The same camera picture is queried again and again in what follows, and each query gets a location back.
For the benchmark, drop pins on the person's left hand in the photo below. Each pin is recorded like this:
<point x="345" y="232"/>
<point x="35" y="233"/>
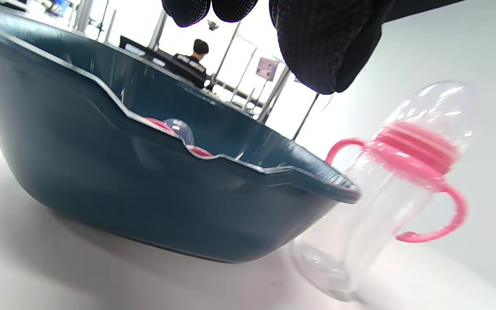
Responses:
<point x="325" y="43"/>

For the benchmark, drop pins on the clear dome bottle cap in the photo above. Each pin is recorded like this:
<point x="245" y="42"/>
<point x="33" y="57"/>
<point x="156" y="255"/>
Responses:
<point x="181" y="129"/>

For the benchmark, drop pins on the clear plastic baby bottle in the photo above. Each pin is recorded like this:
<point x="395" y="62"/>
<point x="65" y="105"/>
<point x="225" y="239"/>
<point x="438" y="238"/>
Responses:
<point x="360" y="241"/>

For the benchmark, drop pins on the small framed picture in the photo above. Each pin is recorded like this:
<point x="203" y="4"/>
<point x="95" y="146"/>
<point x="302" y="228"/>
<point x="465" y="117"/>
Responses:
<point x="267" y="69"/>

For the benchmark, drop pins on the teal plastic basin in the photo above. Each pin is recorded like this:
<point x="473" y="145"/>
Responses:
<point x="123" y="185"/>

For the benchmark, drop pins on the grey metal post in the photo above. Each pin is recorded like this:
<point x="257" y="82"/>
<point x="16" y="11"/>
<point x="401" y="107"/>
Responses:
<point x="274" y="94"/>

